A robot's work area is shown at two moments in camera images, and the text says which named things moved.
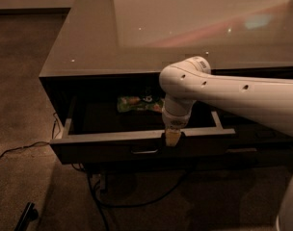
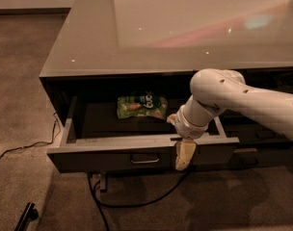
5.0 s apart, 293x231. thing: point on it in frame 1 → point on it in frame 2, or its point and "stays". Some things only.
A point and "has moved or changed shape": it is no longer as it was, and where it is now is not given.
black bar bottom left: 29,214 stays
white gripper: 176,121 → 187,127
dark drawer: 94,130 has moved or changed shape
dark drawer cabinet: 101,78 stays
